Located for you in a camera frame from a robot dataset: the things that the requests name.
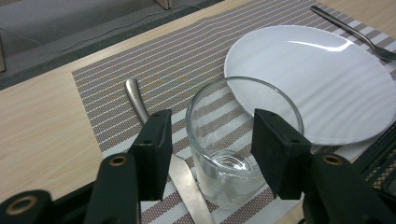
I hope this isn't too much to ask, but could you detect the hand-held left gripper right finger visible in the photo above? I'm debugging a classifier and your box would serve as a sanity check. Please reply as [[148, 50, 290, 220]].
[[250, 107, 312, 201]]

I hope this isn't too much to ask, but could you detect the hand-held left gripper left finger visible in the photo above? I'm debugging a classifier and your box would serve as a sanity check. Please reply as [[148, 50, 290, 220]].
[[128, 108, 174, 202]]

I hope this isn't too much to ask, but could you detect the silver table knife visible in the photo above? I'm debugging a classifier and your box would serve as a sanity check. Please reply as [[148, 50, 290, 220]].
[[124, 77, 216, 224]]

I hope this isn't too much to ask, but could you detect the clear drinking glass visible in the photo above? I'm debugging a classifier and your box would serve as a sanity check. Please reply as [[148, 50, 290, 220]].
[[185, 76, 305, 209]]

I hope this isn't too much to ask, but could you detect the white plate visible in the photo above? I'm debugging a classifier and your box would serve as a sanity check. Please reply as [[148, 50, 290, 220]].
[[223, 24, 396, 147]]

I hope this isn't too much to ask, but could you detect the black wire basket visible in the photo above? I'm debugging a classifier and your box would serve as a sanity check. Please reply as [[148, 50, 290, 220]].
[[353, 120, 396, 200]]

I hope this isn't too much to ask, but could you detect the silver fork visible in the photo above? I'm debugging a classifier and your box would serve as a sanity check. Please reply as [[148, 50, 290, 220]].
[[309, 5, 396, 63]]

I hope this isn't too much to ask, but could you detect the striped placemat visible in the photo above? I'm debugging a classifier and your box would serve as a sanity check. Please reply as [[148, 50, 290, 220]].
[[71, 0, 396, 224]]

